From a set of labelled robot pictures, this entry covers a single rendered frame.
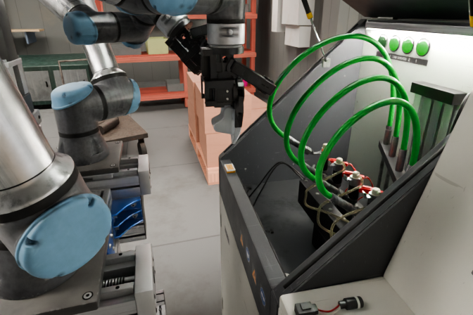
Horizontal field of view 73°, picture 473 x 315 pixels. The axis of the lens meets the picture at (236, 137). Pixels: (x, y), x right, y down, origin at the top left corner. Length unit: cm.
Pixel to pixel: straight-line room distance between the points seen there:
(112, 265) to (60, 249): 31
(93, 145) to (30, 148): 66
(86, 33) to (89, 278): 53
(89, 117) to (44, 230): 65
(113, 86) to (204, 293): 131
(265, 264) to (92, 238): 41
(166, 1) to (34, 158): 29
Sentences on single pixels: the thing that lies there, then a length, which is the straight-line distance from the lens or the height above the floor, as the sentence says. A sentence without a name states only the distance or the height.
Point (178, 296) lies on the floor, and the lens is 200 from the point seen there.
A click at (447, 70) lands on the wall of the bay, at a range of 100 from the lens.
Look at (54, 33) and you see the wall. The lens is 769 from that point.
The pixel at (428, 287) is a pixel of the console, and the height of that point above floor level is 104.
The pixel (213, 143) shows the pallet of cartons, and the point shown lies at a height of 40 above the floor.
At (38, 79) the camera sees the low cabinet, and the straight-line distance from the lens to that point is 592.
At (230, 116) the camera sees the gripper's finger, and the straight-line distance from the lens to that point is 67.
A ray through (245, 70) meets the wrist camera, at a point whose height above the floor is 136.
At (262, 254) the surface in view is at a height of 95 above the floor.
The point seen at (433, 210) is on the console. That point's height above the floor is 115.
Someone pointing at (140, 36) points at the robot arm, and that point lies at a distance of 93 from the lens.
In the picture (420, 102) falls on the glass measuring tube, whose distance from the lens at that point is 104.
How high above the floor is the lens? 147
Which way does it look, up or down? 22 degrees down
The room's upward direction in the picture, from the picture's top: straight up
